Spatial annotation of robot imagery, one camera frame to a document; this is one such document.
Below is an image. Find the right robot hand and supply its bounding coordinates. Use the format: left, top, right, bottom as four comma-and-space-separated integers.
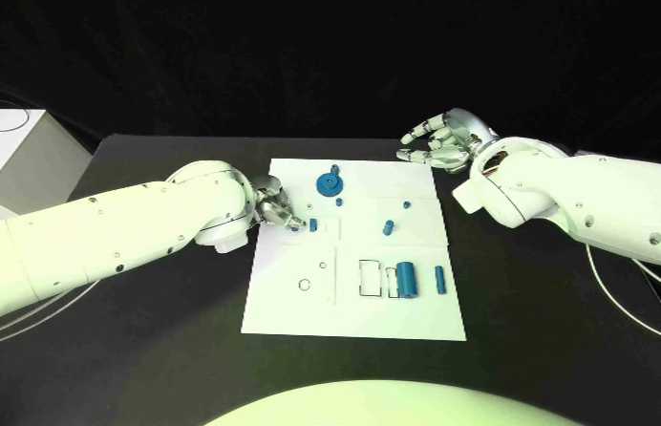
396, 107, 502, 175

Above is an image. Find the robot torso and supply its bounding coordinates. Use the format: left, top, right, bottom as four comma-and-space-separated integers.
203, 379, 588, 426

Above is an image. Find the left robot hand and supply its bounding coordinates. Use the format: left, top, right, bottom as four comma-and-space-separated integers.
250, 174, 308, 231

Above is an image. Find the thick blue cylinder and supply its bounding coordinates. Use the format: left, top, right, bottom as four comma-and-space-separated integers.
396, 261, 421, 299

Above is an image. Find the black cable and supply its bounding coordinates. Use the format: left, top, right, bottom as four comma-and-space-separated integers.
0, 99, 32, 134

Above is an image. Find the white cable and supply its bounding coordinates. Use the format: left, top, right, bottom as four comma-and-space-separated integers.
0, 278, 105, 342
585, 242, 661, 337

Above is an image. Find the blue gear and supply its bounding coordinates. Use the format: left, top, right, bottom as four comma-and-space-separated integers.
317, 172, 346, 198

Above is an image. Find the white box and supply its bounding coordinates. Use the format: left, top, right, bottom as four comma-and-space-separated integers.
0, 108, 96, 220

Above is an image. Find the white task board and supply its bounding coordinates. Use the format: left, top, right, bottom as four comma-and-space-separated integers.
240, 158, 468, 342

